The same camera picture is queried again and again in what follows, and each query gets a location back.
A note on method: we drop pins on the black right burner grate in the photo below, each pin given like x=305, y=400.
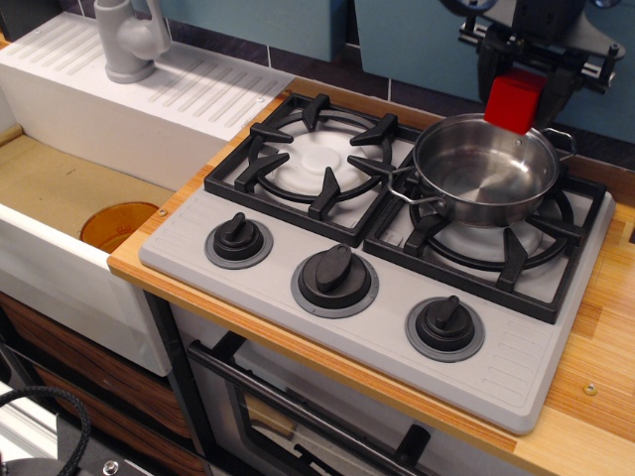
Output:
x=532, y=266

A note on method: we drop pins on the white toy sink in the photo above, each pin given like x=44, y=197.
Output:
x=73, y=142

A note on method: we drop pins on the oven door with handle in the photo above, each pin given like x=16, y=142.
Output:
x=286, y=419

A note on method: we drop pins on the black left burner grate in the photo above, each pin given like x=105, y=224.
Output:
x=316, y=166

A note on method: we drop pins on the stainless steel pan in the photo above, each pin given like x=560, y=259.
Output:
x=475, y=173

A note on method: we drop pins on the black middle stove knob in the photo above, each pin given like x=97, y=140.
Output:
x=335, y=283

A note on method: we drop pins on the black stove knob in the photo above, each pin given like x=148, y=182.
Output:
x=445, y=329
x=238, y=243
x=335, y=283

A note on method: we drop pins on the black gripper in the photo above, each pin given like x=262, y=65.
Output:
x=554, y=37

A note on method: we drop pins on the grey toy faucet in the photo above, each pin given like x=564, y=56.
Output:
x=130, y=45

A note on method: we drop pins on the black burner grate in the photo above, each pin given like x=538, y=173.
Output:
x=532, y=266
x=316, y=166

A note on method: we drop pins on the grey toy stove top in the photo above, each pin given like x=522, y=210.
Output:
x=505, y=382

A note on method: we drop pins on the black right stove knob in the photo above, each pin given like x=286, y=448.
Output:
x=445, y=329

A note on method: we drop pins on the black left stove knob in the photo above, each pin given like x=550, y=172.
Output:
x=238, y=243

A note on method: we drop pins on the red cube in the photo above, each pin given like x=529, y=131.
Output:
x=514, y=99

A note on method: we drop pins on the wooden drawer front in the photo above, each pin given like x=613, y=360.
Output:
x=129, y=407

